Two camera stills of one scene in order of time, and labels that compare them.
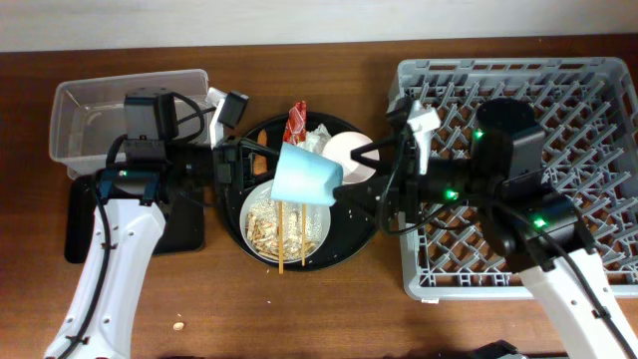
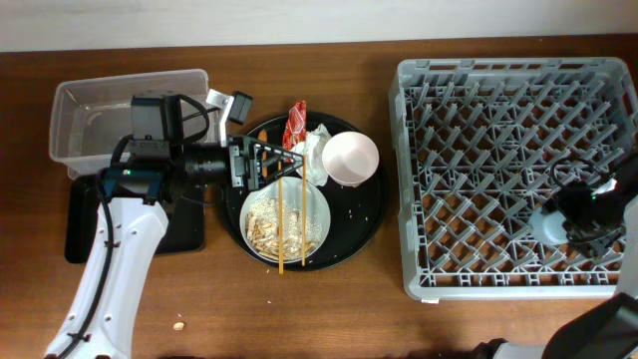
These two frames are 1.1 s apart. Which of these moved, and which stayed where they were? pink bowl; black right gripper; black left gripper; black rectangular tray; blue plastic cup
Moved: blue plastic cup; black right gripper
Stayed: black rectangular tray; black left gripper; pink bowl
